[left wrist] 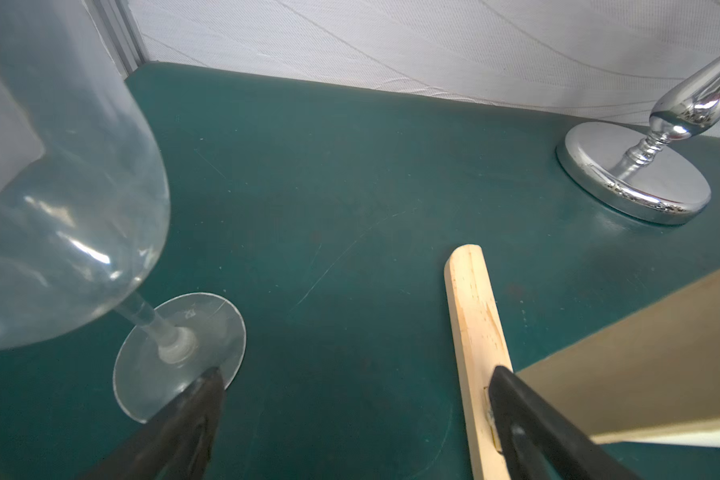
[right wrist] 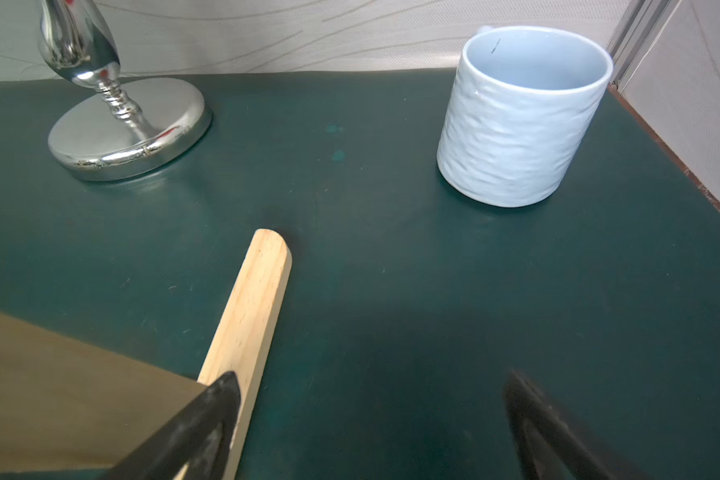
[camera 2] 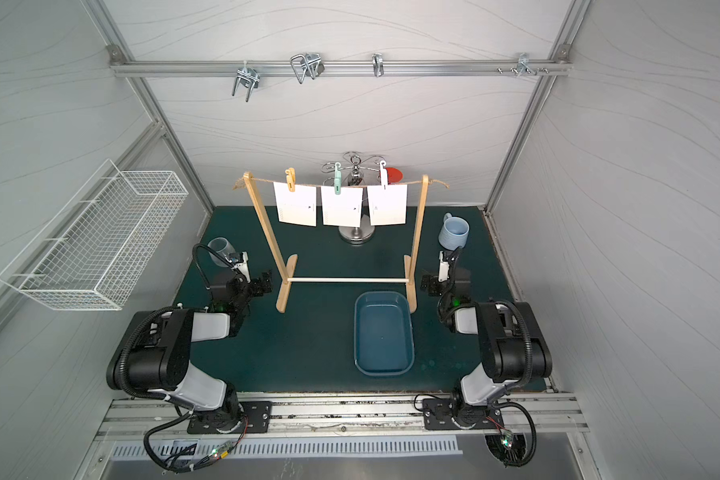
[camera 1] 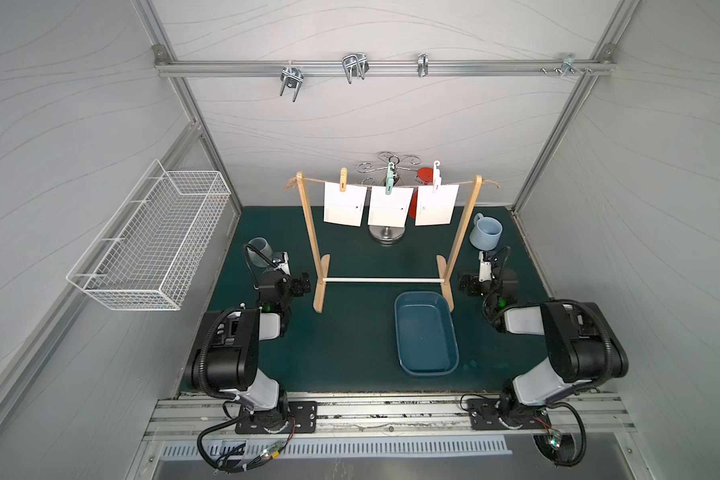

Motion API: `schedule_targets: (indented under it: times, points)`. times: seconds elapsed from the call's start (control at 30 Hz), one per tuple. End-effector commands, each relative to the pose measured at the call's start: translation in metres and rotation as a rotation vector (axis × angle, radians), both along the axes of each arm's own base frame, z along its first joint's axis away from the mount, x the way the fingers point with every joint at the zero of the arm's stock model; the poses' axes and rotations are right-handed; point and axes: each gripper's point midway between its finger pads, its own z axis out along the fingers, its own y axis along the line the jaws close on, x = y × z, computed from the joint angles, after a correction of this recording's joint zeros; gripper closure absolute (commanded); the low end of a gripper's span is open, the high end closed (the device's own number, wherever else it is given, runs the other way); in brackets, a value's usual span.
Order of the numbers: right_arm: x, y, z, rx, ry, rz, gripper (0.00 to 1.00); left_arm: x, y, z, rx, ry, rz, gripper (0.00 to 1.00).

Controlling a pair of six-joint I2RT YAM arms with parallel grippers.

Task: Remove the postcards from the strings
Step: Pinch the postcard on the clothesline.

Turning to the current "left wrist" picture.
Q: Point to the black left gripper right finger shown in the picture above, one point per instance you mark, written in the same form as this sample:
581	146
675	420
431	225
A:
536	439

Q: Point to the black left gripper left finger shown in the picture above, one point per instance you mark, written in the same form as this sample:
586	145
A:
176	443

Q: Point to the clear wine glass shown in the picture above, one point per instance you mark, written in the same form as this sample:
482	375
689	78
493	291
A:
85	211

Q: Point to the chrome glass holder stand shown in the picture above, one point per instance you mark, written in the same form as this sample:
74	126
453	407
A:
639	174

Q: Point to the wooden drying rack frame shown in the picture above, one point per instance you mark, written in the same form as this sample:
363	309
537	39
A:
652	377

